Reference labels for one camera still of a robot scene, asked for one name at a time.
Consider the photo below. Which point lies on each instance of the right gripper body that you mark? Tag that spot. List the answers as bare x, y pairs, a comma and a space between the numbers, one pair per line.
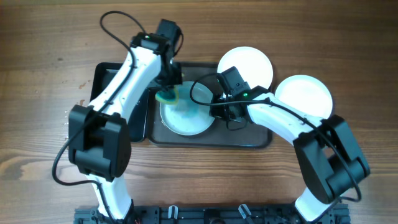
224, 111

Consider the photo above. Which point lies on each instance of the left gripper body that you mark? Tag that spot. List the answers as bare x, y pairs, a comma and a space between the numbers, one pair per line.
170, 75

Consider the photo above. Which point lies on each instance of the green yellow sponge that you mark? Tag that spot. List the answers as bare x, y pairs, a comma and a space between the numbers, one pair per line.
168, 93

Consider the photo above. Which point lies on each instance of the white plate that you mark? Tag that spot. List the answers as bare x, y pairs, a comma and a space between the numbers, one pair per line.
186, 117
252, 64
306, 94

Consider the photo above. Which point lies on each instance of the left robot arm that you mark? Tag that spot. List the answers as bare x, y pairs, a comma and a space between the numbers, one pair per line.
99, 142

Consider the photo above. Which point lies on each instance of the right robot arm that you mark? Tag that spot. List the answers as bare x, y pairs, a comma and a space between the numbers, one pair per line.
330, 158

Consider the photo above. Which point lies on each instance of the black water tray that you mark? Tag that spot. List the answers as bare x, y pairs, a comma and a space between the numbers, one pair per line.
104, 73

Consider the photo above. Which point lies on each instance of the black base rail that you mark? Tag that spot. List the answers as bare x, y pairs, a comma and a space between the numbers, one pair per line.
275, 213

